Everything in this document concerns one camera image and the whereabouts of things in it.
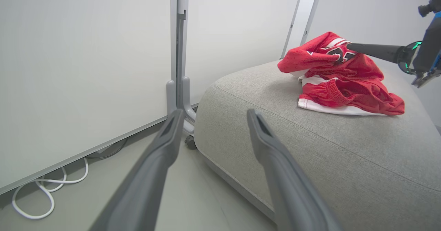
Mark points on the wide white partition panel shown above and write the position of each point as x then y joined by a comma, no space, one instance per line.
86,69

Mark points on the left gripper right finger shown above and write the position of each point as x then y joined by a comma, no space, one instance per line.
293,196

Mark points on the blue right camera mount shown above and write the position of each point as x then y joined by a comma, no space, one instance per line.
438,14

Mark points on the grey fabric sofa seat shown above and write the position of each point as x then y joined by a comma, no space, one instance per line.
344,162

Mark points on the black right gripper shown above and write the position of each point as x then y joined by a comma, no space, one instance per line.
429,48

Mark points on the red jersey with black number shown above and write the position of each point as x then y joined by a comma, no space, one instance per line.
310,55

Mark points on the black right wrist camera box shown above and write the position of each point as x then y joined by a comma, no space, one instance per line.
436,2

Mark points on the red shorts with elastic waistband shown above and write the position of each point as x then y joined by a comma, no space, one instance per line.
361,96

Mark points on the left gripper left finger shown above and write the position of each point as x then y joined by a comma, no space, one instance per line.
144,182

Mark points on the grey partition foot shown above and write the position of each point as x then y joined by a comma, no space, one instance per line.
171,96
187,100

